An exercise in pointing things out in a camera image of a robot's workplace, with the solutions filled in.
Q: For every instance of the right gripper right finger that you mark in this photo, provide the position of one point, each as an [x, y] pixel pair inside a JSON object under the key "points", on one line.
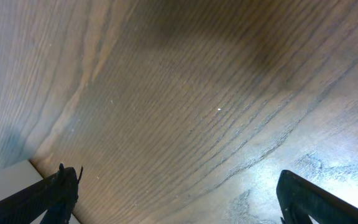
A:
{"points": [[302, 202]]}

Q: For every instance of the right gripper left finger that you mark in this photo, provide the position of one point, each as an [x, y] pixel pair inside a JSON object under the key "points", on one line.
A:
{"points": [[54, 198]]}

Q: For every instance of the white box pink interior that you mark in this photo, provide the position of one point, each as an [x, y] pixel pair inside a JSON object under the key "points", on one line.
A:
{"points": [[18, 177]]}

